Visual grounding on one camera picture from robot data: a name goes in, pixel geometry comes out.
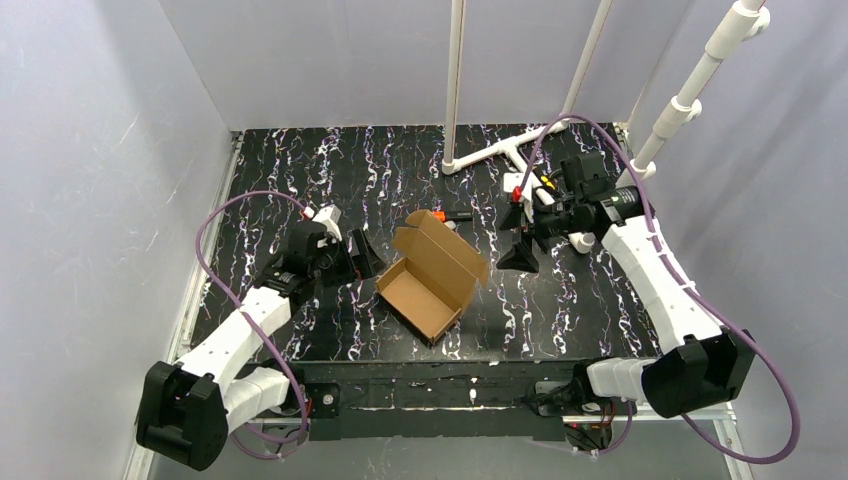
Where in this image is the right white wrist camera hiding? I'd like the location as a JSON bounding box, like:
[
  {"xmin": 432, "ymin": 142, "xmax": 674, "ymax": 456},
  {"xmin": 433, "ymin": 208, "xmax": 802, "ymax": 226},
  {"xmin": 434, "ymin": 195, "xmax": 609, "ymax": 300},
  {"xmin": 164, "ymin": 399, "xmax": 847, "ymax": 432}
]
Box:
[{"xmin": 498, "ymin": 172, "xmax": 534, "ymax": 231}]

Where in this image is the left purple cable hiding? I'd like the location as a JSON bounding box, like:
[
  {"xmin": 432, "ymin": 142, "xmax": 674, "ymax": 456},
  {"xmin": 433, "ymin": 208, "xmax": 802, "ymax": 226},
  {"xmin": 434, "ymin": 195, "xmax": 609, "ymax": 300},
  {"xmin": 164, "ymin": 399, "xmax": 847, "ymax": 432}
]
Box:
[{"xmin": 195, "ymin": 190, "xmax": 316, "ymax": 462}]

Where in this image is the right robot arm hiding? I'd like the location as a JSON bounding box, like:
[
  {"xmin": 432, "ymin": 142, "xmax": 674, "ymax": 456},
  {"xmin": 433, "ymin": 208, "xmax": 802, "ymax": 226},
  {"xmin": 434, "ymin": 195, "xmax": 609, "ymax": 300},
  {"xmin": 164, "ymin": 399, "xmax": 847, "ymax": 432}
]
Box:
[{"xmin": 497, "ymin": 152, "xmax": 754, "ymax": 418}]

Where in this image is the aluminium rail frame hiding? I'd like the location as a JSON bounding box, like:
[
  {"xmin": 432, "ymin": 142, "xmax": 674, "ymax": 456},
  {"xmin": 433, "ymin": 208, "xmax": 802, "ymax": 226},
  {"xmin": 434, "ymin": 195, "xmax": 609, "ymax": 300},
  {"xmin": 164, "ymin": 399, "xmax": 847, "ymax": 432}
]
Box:
[{"xmin": 122, "ymin": 129, "xmax": 757, "ymax": 480}]

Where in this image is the white PVC pipe frame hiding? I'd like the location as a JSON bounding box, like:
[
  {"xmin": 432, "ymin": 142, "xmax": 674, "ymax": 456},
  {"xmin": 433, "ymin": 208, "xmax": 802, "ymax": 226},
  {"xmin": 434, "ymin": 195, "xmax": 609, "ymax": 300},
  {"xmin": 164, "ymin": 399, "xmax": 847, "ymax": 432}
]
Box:
[{"xmin": 440, "ymin": 0, "xmax": 773, "ymax": 256}]

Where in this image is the yellow black small tool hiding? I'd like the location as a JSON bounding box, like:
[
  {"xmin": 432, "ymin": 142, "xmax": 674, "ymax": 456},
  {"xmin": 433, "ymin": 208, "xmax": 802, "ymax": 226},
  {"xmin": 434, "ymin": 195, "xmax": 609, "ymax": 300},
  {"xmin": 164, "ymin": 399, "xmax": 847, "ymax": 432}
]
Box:
[{"xmin": 539, "ymin": 175, "xmax": 557, "ymax": 191}]

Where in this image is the orange capped black marker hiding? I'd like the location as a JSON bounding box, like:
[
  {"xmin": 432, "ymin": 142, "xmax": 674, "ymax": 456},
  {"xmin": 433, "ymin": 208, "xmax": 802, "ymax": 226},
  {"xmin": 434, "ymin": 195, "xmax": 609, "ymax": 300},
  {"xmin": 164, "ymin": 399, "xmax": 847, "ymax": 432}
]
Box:
[{"xmin": 432, "ymin": 210, "xmax": 474, "ymax": 223}]

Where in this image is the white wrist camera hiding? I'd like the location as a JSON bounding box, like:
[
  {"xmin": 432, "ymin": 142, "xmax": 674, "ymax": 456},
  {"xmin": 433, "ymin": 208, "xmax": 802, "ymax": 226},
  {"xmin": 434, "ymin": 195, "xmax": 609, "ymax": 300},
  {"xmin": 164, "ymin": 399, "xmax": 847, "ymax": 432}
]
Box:
[
  {"xmin": 498, "ymin": 172, "xmax": 534, "ymax": 231},
  {"xmin": 303, "ymin": 204, "xmax": 342, "ymax": 242}
]

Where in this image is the purple cable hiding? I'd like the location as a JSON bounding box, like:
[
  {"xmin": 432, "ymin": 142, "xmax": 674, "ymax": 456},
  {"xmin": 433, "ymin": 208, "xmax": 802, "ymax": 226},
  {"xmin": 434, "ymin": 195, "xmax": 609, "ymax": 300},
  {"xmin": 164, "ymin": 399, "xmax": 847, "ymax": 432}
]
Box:
[
  {"xmin": 195, "ymin": 190, "xmax": 316, "ymax": 462},
  {"xmin": 516, "ymin": 113, "xmax": 802, "ymax": 465}
]

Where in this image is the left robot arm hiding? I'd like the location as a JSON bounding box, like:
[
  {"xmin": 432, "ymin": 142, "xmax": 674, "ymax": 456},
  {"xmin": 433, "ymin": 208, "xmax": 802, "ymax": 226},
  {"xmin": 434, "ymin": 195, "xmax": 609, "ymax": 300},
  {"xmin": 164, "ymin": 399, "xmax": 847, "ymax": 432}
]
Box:
[{"xmin": 136, "ymin": 220, "xmax": 385, "ymax": 471}]

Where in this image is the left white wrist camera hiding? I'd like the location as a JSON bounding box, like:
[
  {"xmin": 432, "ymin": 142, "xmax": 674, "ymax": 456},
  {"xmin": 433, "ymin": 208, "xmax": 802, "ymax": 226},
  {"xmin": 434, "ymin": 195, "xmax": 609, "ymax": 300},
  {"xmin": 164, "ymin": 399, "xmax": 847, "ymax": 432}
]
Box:
[{"xmin": 303, "ymin": 204, "xmax": 342, "ymax": 242}]

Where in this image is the brown cardboard box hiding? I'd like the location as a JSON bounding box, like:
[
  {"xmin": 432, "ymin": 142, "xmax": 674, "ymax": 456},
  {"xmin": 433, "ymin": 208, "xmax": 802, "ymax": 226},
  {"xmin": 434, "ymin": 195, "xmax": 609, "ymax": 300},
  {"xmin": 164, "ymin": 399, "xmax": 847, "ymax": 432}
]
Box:
[{"xmin": 376, "ymin": 209, "xmax": 489, "ymax": 344}]

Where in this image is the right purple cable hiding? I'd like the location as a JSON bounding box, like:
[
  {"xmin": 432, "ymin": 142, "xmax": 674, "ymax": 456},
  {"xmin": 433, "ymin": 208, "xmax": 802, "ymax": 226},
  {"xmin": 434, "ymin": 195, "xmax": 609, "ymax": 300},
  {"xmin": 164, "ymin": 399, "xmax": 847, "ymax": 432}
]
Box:
[{"xmin": 516, "ymin": 113, "xmax": 802, "ymax": 465}]

